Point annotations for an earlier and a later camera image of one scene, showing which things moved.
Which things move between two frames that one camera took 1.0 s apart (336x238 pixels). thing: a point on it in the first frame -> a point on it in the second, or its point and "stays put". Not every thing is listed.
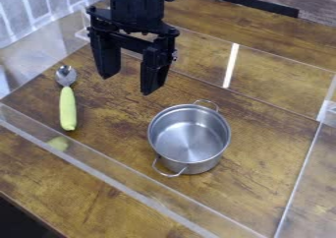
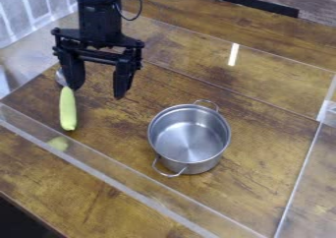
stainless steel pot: [190, 134] stays put
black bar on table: [258, 3] stays put
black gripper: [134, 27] -> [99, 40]
